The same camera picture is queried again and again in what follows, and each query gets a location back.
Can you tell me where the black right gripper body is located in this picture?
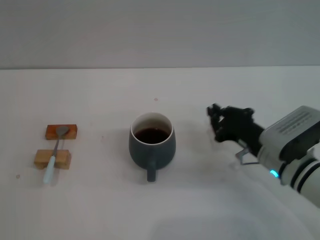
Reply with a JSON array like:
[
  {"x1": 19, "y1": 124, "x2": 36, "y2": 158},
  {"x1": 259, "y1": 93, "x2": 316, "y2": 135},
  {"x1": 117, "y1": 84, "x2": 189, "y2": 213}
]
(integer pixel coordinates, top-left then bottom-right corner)
[{"x1": 217, "y1": 105, "x2": 266, "y2": 158}]

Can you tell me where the dark grey ceramic mug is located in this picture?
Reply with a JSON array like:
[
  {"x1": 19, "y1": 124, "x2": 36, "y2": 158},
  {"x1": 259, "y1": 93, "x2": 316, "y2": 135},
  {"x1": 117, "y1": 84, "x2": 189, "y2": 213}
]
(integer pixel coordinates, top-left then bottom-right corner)
[{"x1": 128, "y1": 112, "x2": 177, "y2": 183}]

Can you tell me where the spoon with light blue handle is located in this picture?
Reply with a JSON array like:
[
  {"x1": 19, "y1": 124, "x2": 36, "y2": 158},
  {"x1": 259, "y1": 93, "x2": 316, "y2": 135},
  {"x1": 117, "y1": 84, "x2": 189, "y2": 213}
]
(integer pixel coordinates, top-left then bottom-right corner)
[{"x1": 43, "y1": 126, "x2": 70, "y2": 185}]

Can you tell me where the orange-brown wooden block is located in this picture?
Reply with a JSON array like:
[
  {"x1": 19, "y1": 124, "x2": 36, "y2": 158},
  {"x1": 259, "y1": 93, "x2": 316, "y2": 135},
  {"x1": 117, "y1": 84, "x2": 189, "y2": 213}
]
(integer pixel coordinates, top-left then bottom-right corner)
[{"x1": 44, "y1": 124, "x2": 78, "y2": 141}]

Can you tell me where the light wooden notched block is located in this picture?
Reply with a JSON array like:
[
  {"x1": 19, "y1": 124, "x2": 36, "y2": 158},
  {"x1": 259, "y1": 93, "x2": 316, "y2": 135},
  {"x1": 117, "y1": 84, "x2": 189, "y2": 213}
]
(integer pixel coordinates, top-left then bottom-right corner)
[{"x1": 33, "y1": 149, "x2": 72, "y2": 171}]

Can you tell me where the right wrist cable with connector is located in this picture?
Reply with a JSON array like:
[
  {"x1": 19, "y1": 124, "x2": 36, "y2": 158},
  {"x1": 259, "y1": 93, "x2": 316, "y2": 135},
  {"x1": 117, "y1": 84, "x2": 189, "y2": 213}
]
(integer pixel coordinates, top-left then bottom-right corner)
[{"x1": 234, "y1": 147, "x2": 261, "y2": 167}]

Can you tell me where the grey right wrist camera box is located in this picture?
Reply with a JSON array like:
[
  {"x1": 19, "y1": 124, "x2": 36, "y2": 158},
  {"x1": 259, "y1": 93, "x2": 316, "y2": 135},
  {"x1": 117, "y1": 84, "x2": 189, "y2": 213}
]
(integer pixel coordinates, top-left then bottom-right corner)
[{"x1": 258, "y1": 105, "x2": 320, "y2": 163}]

